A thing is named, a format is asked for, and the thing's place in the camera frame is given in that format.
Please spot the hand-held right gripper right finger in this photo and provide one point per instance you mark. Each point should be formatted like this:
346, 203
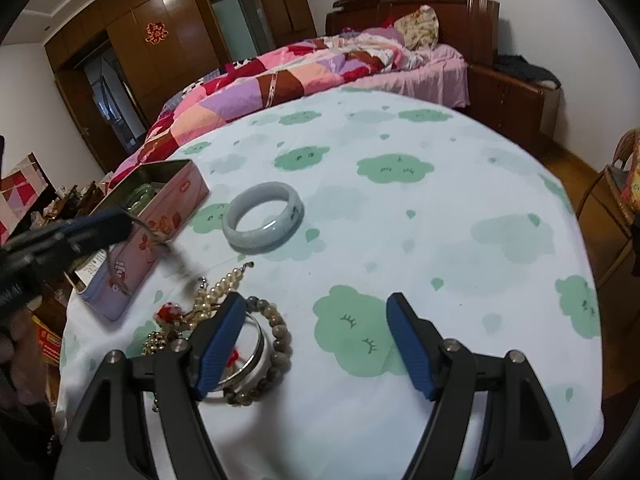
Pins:
410, 350

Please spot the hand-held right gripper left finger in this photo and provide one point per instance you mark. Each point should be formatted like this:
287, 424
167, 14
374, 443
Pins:
220, 347

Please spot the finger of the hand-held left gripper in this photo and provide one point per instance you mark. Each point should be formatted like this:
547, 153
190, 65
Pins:
100, 221
102, 240

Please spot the silver bangle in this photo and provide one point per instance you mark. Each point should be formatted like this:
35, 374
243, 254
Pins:
259, 355

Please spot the pink floral tin box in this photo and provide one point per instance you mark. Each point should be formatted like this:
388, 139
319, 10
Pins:
185, 190

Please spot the person's left hand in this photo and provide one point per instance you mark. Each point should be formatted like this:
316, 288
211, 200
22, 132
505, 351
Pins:
17, 360

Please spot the cluttered wooden cabinet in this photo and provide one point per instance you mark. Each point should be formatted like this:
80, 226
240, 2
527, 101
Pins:
52, 295

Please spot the green bangle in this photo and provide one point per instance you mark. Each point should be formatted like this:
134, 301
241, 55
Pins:
145, 191

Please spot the red box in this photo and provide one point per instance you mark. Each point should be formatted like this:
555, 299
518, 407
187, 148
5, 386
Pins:
47, 345

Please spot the geometric patterned box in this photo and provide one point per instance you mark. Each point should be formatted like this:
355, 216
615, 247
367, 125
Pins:
20, 190

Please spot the pale jade bangle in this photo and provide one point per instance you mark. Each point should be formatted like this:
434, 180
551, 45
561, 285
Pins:
260, 243

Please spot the wooden wardrobe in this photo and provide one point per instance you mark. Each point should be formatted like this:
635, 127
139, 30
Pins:
130, 50

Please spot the patchwork quilt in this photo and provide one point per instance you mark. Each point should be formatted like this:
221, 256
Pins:
225, 95

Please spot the red paper decoration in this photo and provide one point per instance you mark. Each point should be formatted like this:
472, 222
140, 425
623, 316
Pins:
156, 33

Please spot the wooden chair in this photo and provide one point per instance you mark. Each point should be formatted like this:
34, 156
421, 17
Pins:
600, 185

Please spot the wooden nightstand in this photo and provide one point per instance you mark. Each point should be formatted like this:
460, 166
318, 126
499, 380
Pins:
505, 100

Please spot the bed with patchwork quilt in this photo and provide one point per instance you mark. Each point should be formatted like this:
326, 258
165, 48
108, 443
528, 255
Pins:
425, 80

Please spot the colourful patterned cushion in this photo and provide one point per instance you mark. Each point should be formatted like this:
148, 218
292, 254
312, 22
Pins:
632, 180

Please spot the dark clothes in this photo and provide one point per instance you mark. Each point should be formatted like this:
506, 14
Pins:
525, 71

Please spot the floral pillow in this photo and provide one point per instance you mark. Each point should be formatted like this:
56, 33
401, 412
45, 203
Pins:
420, 27

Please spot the wooden bed headboard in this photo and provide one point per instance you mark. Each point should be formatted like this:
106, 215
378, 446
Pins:
460, 15

